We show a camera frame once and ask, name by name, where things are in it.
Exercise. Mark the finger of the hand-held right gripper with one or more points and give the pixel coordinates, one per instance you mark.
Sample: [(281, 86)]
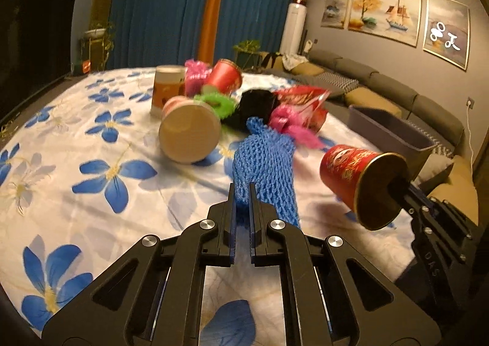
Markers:
[(419, 193), (400, 193)]

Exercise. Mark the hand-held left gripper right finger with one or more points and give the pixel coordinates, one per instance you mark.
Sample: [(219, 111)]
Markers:
[(253, 242)]

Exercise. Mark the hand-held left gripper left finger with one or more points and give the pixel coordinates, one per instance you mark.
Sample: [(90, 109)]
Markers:
[(230, 239)]

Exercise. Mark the red gold-rimmed paper cup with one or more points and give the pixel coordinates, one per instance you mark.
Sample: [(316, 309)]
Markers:
[(344, 170)]

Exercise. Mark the grey plastic bin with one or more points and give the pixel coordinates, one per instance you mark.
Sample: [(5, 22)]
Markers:
[(386, 132)]

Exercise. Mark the blue foam net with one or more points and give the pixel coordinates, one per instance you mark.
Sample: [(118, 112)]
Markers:
[(263, 162)]

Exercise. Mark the pink foam net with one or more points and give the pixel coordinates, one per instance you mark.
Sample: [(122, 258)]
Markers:
[(195, 74), (284, 118)]

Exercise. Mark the green foam net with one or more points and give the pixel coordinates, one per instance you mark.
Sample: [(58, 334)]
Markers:
[(225, 105)]

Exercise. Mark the red snack packet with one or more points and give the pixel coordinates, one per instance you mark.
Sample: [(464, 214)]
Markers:
[(301, 99)]

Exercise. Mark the black bag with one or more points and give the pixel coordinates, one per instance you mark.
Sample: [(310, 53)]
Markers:
[(256, 103)]

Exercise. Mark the brown paper cup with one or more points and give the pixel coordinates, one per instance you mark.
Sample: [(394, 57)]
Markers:
[(166, 88)]

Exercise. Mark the grey-brown cushion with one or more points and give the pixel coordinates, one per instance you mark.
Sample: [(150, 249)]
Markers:
[(433, 170)]

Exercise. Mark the yellow sofa seat pad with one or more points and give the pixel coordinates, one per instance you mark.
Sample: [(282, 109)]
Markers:
[(458, 193)]

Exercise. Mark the small black-white patterned cushion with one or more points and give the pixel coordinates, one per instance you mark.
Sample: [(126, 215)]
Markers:
[(445, 150)]

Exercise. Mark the large yellow cushion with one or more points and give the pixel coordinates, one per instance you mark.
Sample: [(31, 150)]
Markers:
[(366, 99)]

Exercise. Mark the grey sofa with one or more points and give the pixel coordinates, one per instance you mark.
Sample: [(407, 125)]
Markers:
[(393, 89)]

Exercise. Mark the pink and white paper cup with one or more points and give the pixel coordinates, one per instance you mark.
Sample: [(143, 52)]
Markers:
[(189, 132)]

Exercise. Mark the long black-white patterned cushion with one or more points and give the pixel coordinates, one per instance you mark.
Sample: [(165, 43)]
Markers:
[(338, 81)]

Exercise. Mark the small yellow cushion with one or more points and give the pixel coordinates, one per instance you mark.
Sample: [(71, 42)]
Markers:
[(307, 69)]

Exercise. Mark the plain red paper cup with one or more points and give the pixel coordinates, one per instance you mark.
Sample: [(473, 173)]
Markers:
[(223, 76)]

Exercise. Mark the purple-grey framed painting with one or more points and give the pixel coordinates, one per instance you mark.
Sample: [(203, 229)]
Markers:
[(445, 30)]

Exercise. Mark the white cloth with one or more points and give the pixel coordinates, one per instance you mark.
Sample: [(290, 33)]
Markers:
[(294, 61)]

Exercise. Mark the wide tree and sailboat painting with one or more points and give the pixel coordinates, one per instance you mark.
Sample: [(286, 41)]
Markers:
[(382, 17)]

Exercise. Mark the black clothing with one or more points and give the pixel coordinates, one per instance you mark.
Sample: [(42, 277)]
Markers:
[(271, 60)]

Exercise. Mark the blue floral white tablecloth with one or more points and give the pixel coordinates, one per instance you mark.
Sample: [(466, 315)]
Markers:
[(76, 132)]

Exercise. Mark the potted plant in green pot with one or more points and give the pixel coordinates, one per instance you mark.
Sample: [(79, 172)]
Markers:
[(246, 47)]

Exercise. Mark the small grey landscape painting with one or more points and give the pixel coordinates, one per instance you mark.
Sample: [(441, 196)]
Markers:
[(335, 8)]

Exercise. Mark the white standing air conditioner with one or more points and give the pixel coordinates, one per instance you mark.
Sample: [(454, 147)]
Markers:
[(293, 28)]

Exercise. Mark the orange box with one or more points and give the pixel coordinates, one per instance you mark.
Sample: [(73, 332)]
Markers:
[(83, 67)]

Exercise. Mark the orange curtain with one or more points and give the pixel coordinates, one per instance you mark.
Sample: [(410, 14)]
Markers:
[(212, 9)]

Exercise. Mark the blue curtain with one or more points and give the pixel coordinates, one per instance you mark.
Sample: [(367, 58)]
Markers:
[(259, 5), (160, 13)]

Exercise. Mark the potted plant on white stand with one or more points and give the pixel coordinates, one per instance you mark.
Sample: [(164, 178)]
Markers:
[(97, 34)]

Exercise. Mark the black television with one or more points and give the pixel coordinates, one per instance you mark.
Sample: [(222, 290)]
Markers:
[(38, 44)]

